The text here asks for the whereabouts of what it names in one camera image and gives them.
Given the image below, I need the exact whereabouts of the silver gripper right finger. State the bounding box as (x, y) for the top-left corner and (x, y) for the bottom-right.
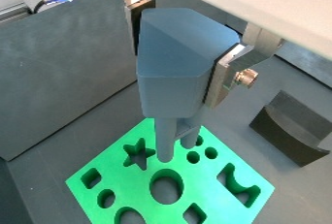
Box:
(204, 23), (283, 108)

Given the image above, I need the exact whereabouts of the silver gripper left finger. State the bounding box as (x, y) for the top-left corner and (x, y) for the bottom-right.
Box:
(124, 0), (156, 52)

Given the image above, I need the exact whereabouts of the dark grey curved block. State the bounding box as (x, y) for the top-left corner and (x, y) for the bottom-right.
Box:
(250, 90), (332, 167)

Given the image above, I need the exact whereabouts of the grey upright panel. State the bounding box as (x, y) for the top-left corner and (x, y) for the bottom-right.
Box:
(0, 0), (136, 161)

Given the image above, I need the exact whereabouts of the green shape sorter board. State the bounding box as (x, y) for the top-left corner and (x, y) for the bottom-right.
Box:
(66, 118), (274, 224)

